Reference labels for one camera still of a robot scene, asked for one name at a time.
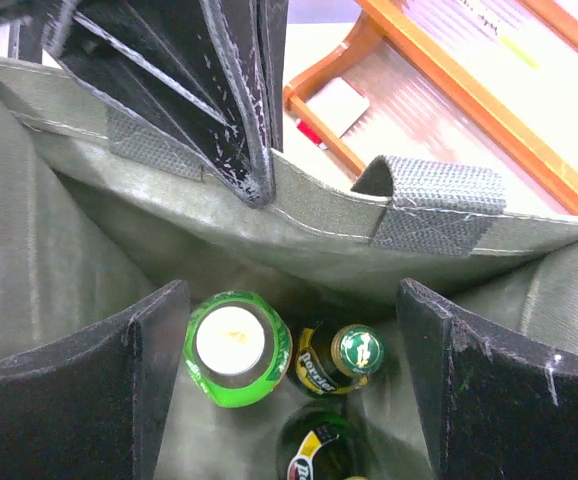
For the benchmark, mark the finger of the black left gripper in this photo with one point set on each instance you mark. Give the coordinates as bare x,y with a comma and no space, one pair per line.
190,70
272,23

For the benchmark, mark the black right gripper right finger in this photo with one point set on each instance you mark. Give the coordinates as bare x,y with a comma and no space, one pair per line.
493,403

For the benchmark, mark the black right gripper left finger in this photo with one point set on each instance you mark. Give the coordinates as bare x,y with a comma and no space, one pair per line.
94,404

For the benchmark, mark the orange juice plastic bottle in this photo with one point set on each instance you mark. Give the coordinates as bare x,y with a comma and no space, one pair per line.
237,348

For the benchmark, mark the green Perrier glass bottle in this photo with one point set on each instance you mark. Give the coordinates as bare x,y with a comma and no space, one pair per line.
333,360

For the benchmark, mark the green canvas tote bag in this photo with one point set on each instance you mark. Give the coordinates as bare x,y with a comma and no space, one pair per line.
97,212

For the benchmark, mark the green marker on rack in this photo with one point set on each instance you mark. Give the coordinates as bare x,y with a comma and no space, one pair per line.
521,53

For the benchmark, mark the orange wooden shoe rack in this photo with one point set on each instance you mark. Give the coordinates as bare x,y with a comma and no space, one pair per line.
382,20

